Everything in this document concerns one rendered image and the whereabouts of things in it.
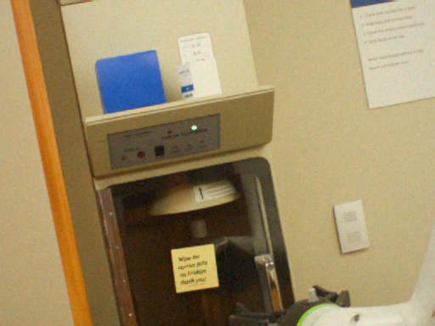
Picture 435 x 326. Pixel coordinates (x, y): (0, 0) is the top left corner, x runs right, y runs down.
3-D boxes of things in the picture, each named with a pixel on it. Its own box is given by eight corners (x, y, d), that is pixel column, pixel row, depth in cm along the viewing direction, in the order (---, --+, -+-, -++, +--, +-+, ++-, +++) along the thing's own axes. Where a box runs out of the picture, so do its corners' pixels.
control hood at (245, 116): (92, 177, 153) (81, 120, 153) (269, 142, 159) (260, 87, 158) (94, 179, 142) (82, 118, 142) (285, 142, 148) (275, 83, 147)
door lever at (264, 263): (278, 306, 159) (264, 309, 158) (268, 254, 158) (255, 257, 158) (285, 311, 153) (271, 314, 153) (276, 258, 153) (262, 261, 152)
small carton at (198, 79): (183, 101, 152) (176, 66, 152) (208, 96, 154) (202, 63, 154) (195, 98, 147) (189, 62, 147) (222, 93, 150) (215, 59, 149)
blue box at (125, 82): (103, 115, 153) (93, 64, 152) (160, 105, 155) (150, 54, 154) (106, 114, 143) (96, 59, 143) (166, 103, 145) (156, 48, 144)
